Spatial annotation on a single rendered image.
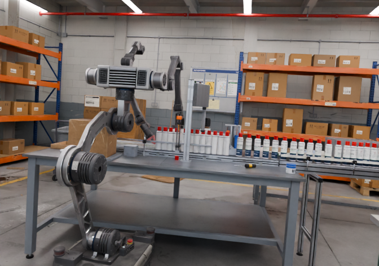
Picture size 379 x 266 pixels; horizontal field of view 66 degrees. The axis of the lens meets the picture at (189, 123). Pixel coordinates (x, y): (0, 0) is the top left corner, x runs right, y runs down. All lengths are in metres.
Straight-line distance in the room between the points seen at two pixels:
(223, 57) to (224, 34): 0.54
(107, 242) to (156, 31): 6.14
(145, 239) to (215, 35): 5.68
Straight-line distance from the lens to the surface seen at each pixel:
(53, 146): 2.82
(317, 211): 2.64
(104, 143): 2.28
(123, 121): 2.11
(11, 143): 6.34
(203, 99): 2.45
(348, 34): 7.50
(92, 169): 1.70
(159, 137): 2.59
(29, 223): 2.71
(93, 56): 8.15
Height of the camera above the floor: 1.26
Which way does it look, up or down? 3 degrees down
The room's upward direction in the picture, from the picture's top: 4 degrees clockwise
